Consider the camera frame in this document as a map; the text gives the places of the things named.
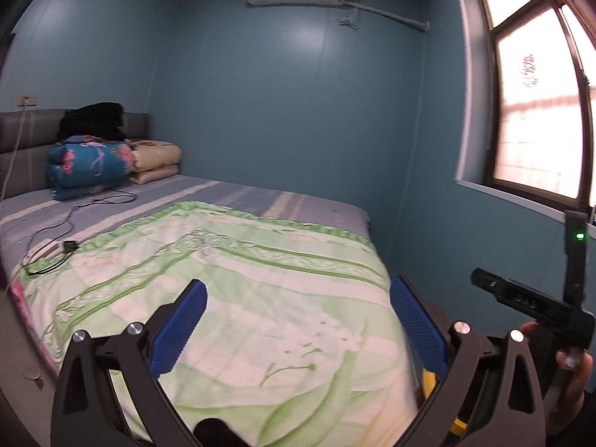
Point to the grey bed headboard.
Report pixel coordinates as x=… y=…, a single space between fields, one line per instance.
x=25 y=142

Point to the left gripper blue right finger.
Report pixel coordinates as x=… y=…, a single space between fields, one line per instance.
x=428 y=340

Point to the bed with striped sheet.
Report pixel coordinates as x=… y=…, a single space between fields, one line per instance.
x=35 y=225

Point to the yellow rim trash bin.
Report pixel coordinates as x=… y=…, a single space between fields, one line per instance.
x=430 y=385

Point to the window with brown frame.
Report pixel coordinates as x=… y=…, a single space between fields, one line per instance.
x=529 y=113

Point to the beige folded blanket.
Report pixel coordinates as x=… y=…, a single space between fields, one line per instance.
x=154 y=160

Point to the green floral quilt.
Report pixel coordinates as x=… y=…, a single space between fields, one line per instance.
x=298 y=346

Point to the black clothing pile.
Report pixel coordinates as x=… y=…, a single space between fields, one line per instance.
x=102 y=120

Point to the wall power outlet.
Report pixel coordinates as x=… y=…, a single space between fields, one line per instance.
x=27 y=101

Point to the blue floral folded blanket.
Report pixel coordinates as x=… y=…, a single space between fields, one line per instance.
x=85 y=165

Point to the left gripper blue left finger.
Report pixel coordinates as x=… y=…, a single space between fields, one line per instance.
x=171 y=326

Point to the person right hand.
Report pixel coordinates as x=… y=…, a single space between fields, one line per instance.
x=569 y=419

